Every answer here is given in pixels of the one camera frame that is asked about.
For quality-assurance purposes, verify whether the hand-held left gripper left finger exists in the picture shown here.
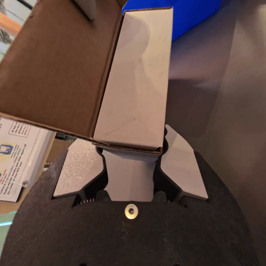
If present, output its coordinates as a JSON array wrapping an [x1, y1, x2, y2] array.
[[53, 138, 109, 198]]

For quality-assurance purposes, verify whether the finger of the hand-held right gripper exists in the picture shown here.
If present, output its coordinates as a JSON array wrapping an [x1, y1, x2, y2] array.
[[71, 0, 98, 21]]

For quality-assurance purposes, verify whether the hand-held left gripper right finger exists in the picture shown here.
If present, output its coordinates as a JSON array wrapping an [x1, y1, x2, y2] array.
[[154, 124, 209, 201]]

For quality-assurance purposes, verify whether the white cardboard mailer box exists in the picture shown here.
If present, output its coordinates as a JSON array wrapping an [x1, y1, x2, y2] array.
[[0, 0, 174, 155]]

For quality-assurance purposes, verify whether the blue plastic bin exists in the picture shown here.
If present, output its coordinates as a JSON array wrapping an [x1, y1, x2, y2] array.
[[122, 0, 225, 42]]

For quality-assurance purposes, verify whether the printed instruction sheet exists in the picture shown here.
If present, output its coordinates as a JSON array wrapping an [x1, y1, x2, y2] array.
[[0, 117, 56, 203]]

